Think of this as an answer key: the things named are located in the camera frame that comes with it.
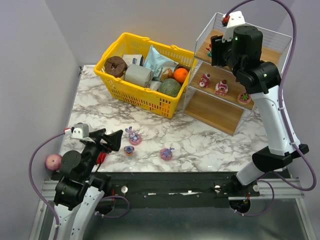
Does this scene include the green melon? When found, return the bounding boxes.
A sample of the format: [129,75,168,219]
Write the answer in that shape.
[157,78,181,97]

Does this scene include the yellow plastic basket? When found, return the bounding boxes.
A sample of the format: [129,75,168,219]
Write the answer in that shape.
[94,32,195,119]

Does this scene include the pink bear with strawberry cake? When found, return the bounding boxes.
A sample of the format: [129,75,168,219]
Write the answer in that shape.
[215,79,229,97]

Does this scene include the brown bread pastry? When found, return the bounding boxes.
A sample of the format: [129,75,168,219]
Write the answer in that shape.
[160,68,174,82]

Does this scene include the white cup in basket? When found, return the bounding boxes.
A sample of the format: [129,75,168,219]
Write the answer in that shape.
[149,80,162,91]

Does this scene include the red bell pepper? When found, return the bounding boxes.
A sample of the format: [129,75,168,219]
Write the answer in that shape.
[96,152,108,165]

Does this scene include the light blue chips bag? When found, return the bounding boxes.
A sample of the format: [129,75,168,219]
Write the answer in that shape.
[143,45,178,82]

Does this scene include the purple bunny on pink donut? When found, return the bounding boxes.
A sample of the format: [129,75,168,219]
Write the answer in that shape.
[125,126,142,146]

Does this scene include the white wire wooden shelf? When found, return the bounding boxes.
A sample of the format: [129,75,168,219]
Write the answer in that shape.
[182,12,293,136]

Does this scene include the grey paper roll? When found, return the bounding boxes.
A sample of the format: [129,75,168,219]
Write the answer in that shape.
[124,64,153,88]

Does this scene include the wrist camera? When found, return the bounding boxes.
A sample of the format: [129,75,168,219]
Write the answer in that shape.
[221,11,246,43]
[64,122,94,140]

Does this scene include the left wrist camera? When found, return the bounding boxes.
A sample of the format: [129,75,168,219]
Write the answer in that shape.
[64,122,94,140]

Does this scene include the pink bear with santa hat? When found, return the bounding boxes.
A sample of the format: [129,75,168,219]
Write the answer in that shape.
[199,73,211,88]

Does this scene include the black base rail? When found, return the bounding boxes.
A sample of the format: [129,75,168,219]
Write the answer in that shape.
[51,170,291,209]

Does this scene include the chocolate donut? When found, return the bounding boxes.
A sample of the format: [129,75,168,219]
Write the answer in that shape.
[104,56,128,78]

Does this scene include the purple bunny in orange cup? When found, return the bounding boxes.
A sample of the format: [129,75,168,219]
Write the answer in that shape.
[123,145,135,156]

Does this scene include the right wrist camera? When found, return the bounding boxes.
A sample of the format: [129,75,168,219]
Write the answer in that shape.
[221,11,246,43]

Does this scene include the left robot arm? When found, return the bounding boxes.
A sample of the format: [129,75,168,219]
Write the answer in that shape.
[50,124,123,240]

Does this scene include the purple bunny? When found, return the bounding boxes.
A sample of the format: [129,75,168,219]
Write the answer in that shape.
[123,145,135,156]
[125,126,142,146]
[160,147,174,161]

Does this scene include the white blue box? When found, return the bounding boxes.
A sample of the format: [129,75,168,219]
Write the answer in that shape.
[122,54,144,67]

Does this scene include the orange fruit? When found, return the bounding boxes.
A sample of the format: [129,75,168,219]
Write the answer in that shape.
[173,67,189,84]

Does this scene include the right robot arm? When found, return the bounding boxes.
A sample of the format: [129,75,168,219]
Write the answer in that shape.
[210,25,309,190]

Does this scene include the pink strawberry cake toy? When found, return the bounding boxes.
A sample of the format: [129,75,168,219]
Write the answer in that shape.
[237,92,252,105]

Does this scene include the red cherry toy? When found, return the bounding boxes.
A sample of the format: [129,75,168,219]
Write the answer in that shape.
[205,43,212,58]

